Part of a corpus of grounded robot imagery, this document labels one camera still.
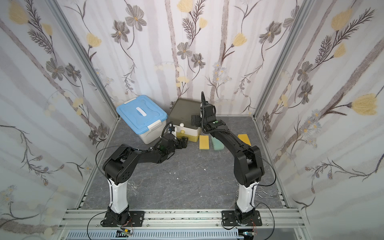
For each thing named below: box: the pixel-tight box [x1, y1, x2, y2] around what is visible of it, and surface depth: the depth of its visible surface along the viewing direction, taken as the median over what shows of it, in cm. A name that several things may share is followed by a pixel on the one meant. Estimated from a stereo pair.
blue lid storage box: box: [116, 95, 168, 145], surface depth 100 cm
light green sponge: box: [211, 136, 225, 151], surface depth 103 cm
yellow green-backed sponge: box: [199, 135, 210, 150], surface depth 106 cm
